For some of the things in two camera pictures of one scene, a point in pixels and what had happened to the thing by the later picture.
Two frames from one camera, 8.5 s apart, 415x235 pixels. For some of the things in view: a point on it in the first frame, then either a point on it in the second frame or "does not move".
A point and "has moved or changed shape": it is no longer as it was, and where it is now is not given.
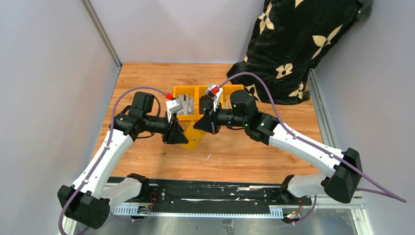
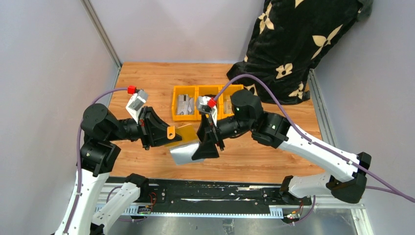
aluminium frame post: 102,33 does not move
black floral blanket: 291,38 does not move
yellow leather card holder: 193,135 has moved or changed shape
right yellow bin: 225,103 does not move
